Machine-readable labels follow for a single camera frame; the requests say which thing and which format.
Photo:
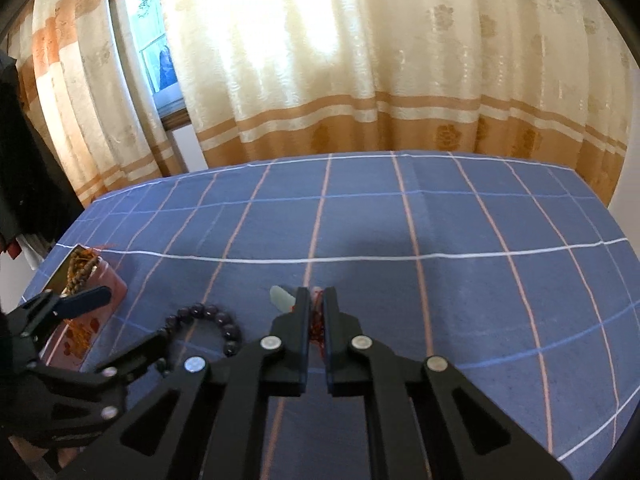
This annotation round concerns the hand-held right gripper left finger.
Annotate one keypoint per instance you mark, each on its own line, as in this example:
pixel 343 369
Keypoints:
pixel 303 332

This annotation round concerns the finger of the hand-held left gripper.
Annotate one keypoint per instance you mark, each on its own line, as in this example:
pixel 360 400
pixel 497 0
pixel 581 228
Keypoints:
pixel 135 355
pixel 85 301

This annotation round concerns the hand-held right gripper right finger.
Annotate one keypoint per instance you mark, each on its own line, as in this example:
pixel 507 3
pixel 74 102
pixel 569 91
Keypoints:
pixel 328 332

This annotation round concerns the rectangular tin box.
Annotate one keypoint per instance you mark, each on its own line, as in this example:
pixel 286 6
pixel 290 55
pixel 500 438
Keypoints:
pixel 107 305

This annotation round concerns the narrow cream orange curtain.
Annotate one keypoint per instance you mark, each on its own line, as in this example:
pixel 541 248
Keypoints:
pixel 90 100

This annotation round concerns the window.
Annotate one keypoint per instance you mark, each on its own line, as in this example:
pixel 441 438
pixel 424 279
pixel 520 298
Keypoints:
pixel 155 50

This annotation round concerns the wide cream orange curtain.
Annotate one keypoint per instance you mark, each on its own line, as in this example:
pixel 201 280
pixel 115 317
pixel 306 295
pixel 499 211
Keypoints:
pixel 375 60

